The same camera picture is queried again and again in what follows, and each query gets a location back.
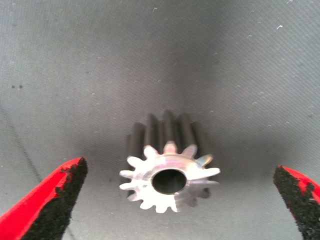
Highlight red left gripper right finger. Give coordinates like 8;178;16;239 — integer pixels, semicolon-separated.
272;164;320;240

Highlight dark grey table cloth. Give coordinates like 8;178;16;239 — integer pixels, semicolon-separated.
0;0;320;240

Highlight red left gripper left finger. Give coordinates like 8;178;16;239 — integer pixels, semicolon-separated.
0;156;89;240

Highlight steel planetary gear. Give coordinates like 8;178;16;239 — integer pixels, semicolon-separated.
119;109;221;214

